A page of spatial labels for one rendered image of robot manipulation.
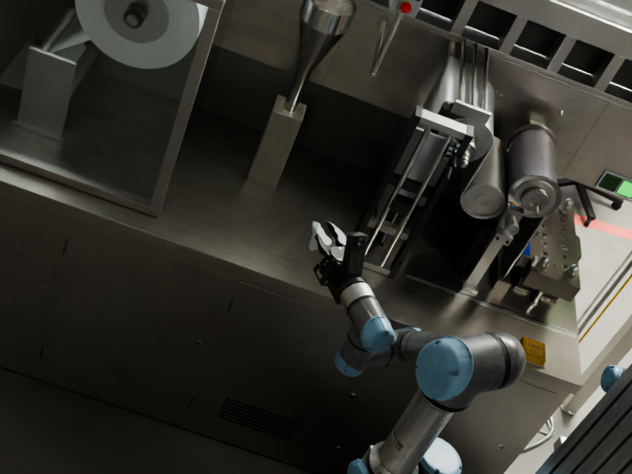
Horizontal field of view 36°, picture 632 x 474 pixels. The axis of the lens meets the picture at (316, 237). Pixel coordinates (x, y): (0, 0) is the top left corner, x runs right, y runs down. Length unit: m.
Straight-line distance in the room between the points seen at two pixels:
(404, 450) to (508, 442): 1.05
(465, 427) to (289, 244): 0.80
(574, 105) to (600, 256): 2.12
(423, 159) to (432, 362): 0.82
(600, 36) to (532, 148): 0.36
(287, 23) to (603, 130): 1.00
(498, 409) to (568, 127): 0.87
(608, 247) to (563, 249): 2.06
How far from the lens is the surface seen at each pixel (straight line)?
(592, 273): 4.89
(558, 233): 3.10
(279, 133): 2.79
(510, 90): 2.96
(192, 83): 2.41
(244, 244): 2.71
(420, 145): 2.53
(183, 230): 2.68
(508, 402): 2.96
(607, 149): 3.09
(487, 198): 2.78
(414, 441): 2.06
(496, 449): 3.13
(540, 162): 2.80
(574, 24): 2.87
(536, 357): 2.82
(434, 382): 1.90
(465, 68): 2.78
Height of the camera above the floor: 2.71
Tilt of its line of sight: 40 degrees down
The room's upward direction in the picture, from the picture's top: 25 degrees clockwise
